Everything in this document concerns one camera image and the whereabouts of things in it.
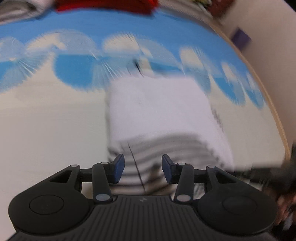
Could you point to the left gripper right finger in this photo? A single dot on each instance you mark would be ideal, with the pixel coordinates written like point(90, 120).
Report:
point(178, 173)

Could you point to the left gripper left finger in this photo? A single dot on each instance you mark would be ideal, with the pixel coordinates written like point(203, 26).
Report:
point(112, 171)

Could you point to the black white striped garment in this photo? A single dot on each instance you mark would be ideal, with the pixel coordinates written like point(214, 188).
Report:
point(152, 116)

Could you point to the person right hand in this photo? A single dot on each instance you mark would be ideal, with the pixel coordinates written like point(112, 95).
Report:
point(286, 211)

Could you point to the red folded knit sweater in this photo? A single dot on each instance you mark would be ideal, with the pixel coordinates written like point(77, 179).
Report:
point(145, 7)

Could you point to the dark red bag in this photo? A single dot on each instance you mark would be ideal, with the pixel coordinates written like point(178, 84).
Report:
point(219, 7)

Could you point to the cream folded blanket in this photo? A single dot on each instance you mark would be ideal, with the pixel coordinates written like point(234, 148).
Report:
point(18, 10)

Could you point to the purple wall box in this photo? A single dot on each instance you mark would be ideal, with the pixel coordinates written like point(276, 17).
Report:
point(240, 39)

